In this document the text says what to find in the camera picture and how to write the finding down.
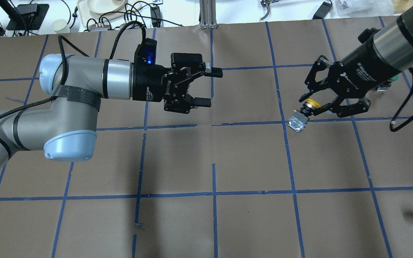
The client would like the green push button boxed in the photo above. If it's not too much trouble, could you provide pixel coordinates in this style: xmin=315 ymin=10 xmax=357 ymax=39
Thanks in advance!
xmin=376 ymin=75 xmax=399 ymax=92

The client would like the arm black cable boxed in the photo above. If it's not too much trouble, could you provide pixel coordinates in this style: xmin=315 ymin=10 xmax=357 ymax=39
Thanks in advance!
xmin=389 ymin=67 xmax=413 ymax=132
xmin=0 ymin=20 xmax=147 ymax=131

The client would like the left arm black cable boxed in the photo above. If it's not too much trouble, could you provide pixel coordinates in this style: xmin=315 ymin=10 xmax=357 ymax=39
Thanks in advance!
xmin=0 ymin=20 xmax=147 ymax=131

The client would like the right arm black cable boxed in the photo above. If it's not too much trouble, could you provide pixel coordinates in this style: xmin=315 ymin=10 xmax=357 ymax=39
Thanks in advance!
xmin=389 ymin=67 xmax=413 ymax=132

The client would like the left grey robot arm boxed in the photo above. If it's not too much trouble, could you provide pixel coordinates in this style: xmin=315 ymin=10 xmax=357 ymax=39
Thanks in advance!
xmin=0 ymin=53 xmax=223 ymax=169

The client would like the white paper cup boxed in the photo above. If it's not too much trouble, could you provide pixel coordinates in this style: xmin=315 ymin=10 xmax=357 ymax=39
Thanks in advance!
xmin=51 ymin=19 xmax=70 ymax=34

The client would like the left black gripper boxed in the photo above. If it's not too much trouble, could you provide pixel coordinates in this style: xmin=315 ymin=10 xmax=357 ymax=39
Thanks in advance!
xmin=132 ymin=53 xmax=223 ymax=113

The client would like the yellow push button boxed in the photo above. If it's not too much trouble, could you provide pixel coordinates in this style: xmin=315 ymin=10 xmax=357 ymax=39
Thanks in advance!
xmin=286 ymin=98 xmax=321 ymax=133

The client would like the black power adapter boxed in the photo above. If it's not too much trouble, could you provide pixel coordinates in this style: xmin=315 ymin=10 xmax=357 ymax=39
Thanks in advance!
xmin=312 ymin=0 xmax=333 ymax=20

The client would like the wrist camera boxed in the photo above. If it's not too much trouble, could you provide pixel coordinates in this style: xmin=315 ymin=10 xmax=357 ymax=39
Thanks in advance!
xmin=357 ymin=27 xmax=381 ymax=44
xmin=133 ymin=38 xmax=157 ymax=65

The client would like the aluminium frame post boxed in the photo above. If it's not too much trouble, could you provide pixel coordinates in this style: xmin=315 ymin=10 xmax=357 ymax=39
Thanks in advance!
xmin=199 ymin=0 xmax=218 ymax=30

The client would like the white plate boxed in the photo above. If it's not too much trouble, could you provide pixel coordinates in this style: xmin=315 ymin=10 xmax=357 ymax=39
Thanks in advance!
xmin=86 ymin=0 xmax=126 ymax=14

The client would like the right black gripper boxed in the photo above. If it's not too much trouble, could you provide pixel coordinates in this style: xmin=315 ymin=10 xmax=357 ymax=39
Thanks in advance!
xmin=298 ymin=43 xmax=393 ymax=118

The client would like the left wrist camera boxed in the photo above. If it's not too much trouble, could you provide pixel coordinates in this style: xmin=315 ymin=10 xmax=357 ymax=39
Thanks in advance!
xmin=133 ymin=38 xmax=157 ymax=65

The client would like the black stand base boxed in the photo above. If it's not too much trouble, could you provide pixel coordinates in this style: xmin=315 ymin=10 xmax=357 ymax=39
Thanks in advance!
xmin=6 ymin=4 xmax=50 ymax=31

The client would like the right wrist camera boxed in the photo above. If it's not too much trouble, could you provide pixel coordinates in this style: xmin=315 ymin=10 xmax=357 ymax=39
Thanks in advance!
xmin=357 ymin=27 xmax=381 ymax=44

